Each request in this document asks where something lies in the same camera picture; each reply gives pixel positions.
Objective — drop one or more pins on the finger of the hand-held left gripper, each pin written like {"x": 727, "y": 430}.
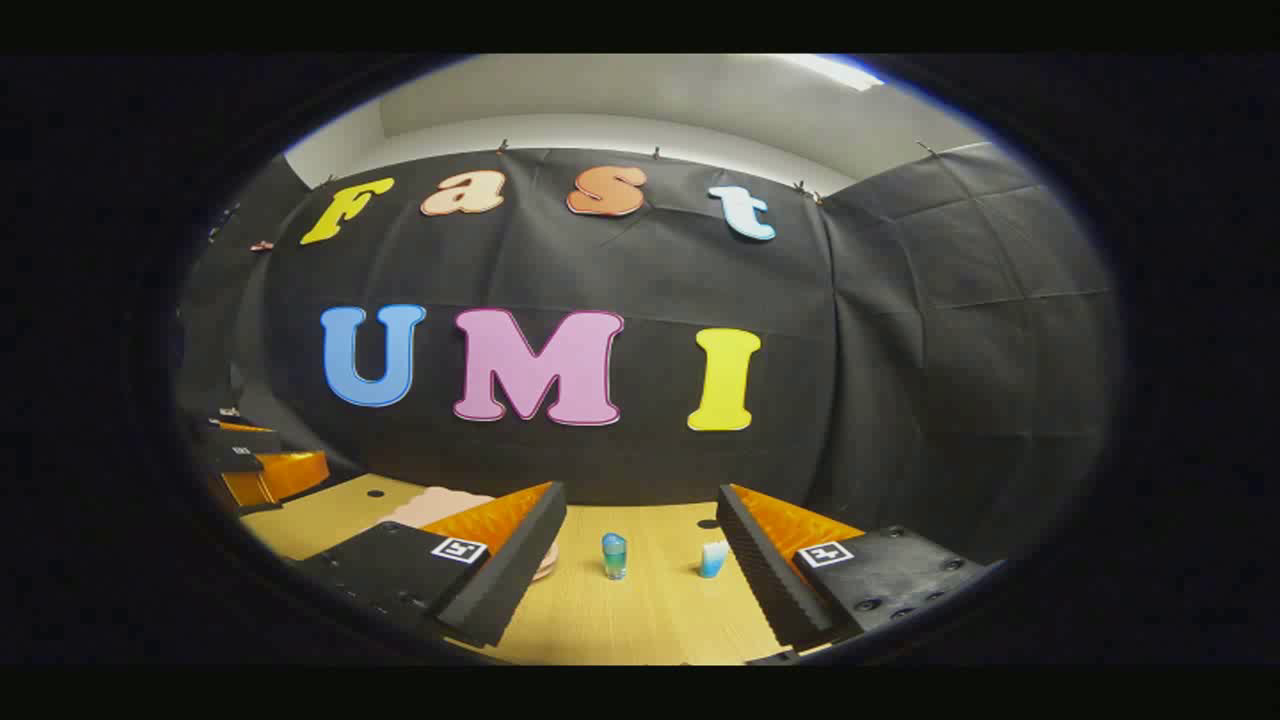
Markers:
{"x": 262, "y": 478}
{"x": 232, "y": 421}

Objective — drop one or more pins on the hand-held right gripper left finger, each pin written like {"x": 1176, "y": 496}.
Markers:
{"x": 510, "y": 580}

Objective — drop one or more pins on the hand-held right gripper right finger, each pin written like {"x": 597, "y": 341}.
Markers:
{"x": 770, "y": 580}

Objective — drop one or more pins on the blue green clear bottle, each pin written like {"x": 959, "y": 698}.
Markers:
{"x": 614, "y": 558}

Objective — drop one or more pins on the black backdrop cloth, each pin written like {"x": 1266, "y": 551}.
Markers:
{"x": 600, "y": 270}

